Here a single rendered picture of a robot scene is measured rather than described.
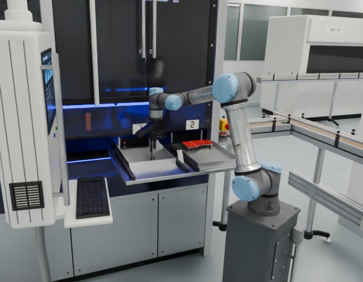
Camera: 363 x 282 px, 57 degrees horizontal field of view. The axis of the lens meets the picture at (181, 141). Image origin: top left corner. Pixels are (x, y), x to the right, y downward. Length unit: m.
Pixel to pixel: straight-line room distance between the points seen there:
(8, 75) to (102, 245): 1.31
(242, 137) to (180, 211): 1.05
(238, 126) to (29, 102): 0.80
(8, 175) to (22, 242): 0.84
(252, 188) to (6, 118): 0.96
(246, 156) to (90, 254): 1.27
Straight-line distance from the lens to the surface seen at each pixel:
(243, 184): 1.40
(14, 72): 1.29
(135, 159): 1.89
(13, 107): 1.32
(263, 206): 1.56
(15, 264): 2.25
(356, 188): 3.17
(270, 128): 2.56
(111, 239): 2.24
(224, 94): 1.36
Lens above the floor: 1.56
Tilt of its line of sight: 18 degrees down
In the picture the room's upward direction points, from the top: 2 degrees clockwise
